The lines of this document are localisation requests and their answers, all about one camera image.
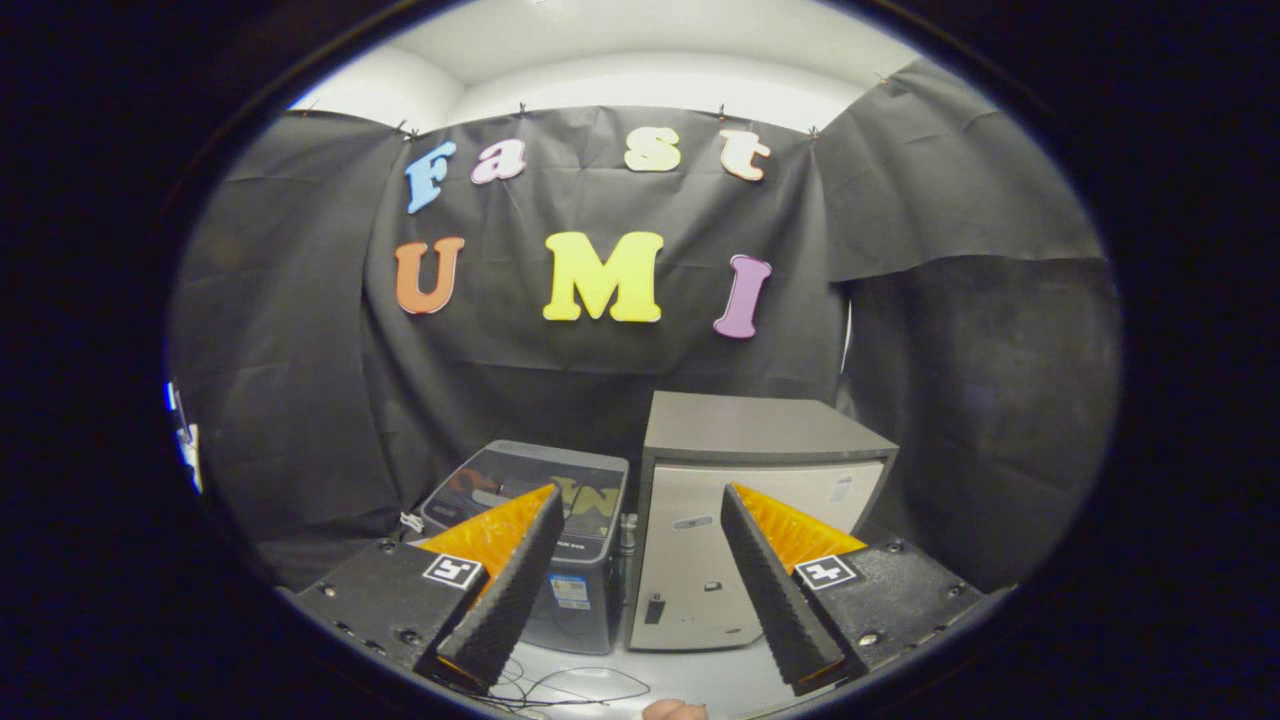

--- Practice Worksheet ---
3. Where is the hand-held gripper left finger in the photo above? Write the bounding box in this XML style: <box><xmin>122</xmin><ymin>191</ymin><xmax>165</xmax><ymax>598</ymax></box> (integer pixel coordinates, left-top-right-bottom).
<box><xmin>293</xmin><ymin>484</ymin><xmax>565</xmax><ymax>696</ymax></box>

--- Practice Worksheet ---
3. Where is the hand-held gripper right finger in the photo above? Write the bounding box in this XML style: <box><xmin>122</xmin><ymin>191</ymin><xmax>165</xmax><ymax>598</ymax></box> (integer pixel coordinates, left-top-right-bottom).
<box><xmin>720</xmin><ymin>482</ymin><xmax>989</xmax><ymax>697</ymax></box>

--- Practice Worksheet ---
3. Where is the grey washing machine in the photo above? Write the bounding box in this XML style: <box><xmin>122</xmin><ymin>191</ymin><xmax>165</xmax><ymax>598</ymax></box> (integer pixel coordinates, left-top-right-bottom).
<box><xmin>415</xmin><ymin>440</ymin><xmax>631</xmax><ymax>656</ymax></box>

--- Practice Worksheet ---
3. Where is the dark washing machine lid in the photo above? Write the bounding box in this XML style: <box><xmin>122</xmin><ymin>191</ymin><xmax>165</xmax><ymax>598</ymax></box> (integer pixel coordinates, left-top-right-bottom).
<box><xmin>420</xmin><ymin>440</ymin><xmax>631</xmax><ymax>563</ymax></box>

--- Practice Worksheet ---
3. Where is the silver cabinet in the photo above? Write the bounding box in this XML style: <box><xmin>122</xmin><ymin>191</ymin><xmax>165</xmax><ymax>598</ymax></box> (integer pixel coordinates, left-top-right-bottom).
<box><xmin>628</xmin><ymin>390</ymin><xmax>899</xmax><ymax>653</ymax></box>

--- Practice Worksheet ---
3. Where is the black backdrop cloth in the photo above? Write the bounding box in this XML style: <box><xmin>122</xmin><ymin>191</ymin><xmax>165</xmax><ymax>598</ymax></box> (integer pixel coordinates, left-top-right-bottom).
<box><xmin>168</xmin><ymin>58</ymin><xmax>1121</xmax><ymax>591</ymax></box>

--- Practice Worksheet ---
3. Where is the thin black cable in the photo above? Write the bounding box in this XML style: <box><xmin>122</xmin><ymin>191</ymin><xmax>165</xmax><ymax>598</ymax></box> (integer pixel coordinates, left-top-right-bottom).
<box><xmin>490</xmin><ymin>655</ymin><xmax>653</xmax><ymax>714</ymax></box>

